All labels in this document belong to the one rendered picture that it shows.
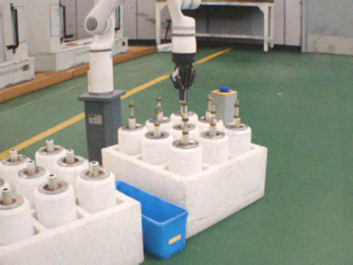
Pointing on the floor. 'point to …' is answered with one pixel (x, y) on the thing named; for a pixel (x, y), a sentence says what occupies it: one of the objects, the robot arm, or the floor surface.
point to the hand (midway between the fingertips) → (183, 95)
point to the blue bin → (158, 222)
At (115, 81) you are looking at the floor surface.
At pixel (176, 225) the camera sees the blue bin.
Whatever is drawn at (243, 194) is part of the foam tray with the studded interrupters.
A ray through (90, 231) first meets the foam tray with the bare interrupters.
